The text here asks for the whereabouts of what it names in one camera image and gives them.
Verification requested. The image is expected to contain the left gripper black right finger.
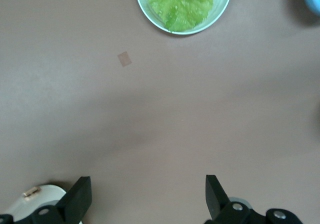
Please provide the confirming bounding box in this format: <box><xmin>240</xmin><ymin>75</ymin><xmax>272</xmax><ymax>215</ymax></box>
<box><xmin>204</xmin><ymin>174</ymin><xmax>304</xmax><ymax>224</ymax></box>

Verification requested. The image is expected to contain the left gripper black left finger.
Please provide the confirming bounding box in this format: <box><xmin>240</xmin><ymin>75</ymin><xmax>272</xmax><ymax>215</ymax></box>
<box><xmin>0</xmin><ymin>176</ymin><xmax>92</xmax><ymax>224</ymax></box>

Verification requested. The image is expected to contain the white toaster with gold knob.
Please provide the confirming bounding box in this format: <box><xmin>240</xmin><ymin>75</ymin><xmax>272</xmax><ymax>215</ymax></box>
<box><xmin>2</xmin><ymin>184</ymin><xmax>68</xmax><ymax>219</ymax></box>

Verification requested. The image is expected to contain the brown tape patch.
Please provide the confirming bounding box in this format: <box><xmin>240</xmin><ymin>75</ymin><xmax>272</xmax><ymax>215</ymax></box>
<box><xmin>117</xmin><ymin>50</ymin><xmax>133</xmax><ymax>68</ymax></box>

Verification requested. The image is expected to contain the green lettuce leaf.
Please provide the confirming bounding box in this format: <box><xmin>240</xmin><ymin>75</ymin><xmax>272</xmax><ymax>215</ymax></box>
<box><xmin>147</xmin><ymin>0</ymin><xmax>215</xmax><ymax>33</ymax></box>

